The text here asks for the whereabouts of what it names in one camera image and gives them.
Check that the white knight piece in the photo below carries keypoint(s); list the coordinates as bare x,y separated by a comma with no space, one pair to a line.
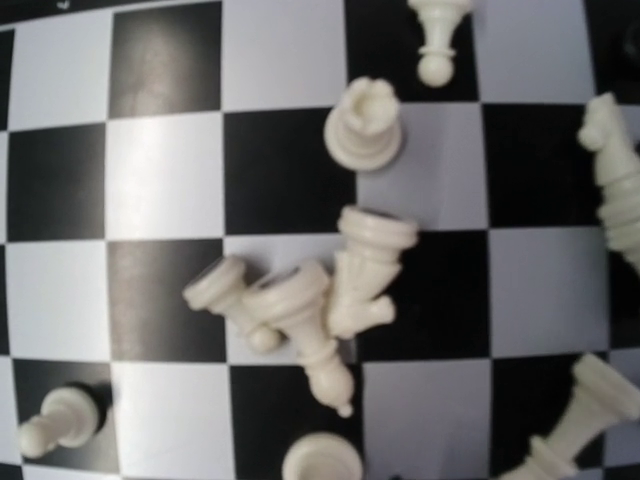
604,133

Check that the black white chess board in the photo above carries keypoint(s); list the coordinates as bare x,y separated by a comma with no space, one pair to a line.
141,142

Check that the white pawn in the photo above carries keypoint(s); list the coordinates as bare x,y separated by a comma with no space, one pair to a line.
69,417
439,20

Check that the white lying piece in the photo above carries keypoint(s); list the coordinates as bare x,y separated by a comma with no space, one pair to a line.
364,268

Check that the white rook piece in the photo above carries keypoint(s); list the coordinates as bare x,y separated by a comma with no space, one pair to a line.
363,131

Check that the white queen piece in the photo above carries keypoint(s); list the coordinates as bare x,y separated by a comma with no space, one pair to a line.
601,398

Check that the white lying pawn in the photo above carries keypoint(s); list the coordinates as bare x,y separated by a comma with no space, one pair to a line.
439,20

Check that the white bishop piece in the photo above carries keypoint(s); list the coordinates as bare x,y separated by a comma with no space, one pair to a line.
294,304

